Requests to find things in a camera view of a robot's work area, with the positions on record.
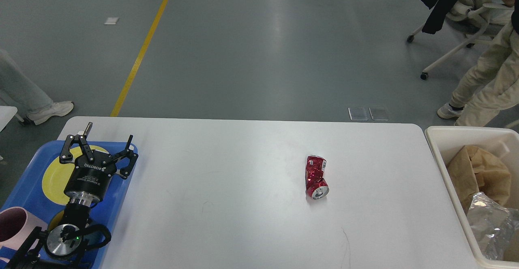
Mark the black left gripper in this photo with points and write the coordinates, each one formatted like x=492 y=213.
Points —
x=88 y=180

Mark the yellow plastic plate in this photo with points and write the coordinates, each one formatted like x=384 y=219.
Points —
x=55 y=179

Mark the pink ribbed mug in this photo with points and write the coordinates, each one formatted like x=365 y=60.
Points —
x=16 y=224

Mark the crushed red soda can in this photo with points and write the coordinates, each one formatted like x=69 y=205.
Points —
x=316 y=186

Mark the brown paper bag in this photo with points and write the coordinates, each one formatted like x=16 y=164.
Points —
x=474 y=170

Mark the crushed clear plastic bottle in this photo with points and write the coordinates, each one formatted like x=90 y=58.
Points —
x=495 y=228

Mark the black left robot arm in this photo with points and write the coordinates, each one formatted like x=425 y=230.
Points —
x=32 y=253

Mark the passer-by white shoe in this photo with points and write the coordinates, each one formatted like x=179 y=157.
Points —
x=39 y=106

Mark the white cart leg with caster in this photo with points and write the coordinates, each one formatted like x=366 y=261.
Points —
x=22 y=120

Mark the small white side table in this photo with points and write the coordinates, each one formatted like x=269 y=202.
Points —
x=6 y=114

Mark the clear floor plate left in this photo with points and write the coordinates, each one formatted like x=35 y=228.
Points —
x=358 y=114

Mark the clear floor plate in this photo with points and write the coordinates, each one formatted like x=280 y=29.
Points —
x=358 y=114
x=379 y=114

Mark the clear floor plate right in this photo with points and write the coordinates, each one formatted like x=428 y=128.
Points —
x=379 y=114

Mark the beige plastic bin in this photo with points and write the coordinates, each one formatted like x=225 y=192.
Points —
x=445 y=142

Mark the person in beige trousers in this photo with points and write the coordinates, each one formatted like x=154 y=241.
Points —
x=492 y=84

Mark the white wheeled chair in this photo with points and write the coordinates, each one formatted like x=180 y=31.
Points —
x=475 y=19

